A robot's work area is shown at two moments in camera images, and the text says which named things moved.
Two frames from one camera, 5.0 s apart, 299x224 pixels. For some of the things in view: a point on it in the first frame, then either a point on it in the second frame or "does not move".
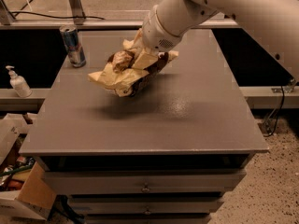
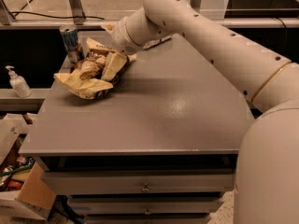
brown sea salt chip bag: x=122 y=74 to x=85 y=76
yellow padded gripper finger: x=137 y=38 to x=108 y=27
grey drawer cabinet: x=166 y=154 does not move
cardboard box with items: x=26 y=190 does not move
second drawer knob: x=147 y=211 does not move
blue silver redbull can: x=72 y=40 does not move
